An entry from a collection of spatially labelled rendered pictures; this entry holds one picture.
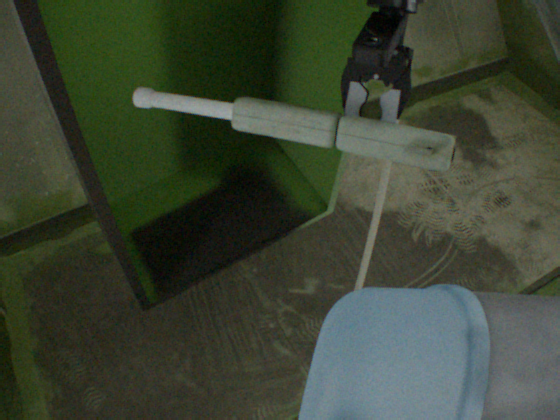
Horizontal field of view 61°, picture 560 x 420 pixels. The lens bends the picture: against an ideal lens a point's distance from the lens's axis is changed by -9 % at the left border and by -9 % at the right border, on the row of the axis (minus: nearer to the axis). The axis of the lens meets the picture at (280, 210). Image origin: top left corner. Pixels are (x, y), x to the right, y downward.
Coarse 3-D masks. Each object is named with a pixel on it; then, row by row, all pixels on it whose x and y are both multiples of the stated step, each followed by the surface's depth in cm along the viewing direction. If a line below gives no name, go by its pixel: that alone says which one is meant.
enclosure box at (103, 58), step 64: (64, 0) 88; (128, 0) 97; (192, 0) 106; (256, 0) 117; (320, 0) 105; (64, 64) 100; (128, 64) 110; (192, 64) 122; (256, 64) 135; (320, 64) 118; (64, 128) 68; (128, 128) 126; (192, 128) 141; (128, 192) 146; (192, 192) 149; (256, 192) 150; (320, 192) 150; (128, 256) 104; (192, 256) 138
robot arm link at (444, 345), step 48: (384, 288) 19; (432, 288) 19; (336, 336) 16; (384, 336) 15; (432, 336) 15; (480, 336) 14; (528, 336) 15; (336, 384) 14; (384, 384) 14; (432, 384) 14; (480, 384) 13; (528, 384) 13
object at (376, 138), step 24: (144, 96) 77; (168, 96) 76; (240, 120) 72; (264, 120) 70; (288, 120) 69; (312, 120) 68; (336, 120) 67; (360, 120) 66; (312, 144) 70; (336, 144) 68; (360, 144) 66; (384, 144) 65; (408, 144) 63; (432, 144) 63; (432, 168) 64
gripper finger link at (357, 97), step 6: (354, 84) 69; (360, 84) 69; (354, 90) 69; (360, 90) 69; (366, 90) 69; (348, 96) 70; (354, 96) 70; (360, 96) 69; (366, 96) 69; (348, 102) 70; (354, 102) 70; (360, 102) 69; (348, 108) 70; (354, 108) 70; (360, 108) 70; (348, 114) 71; (354, 114) 70; (360, 114) 71
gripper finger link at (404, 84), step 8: (408, 72) 66; (400, 80) 67; (408, 80) 66; (392, 88) 67; (400, 88) 67; (408, 88) 67; (400, 96) 67; (408, 96) 67; (400, 104) 68; (400, 112) 68
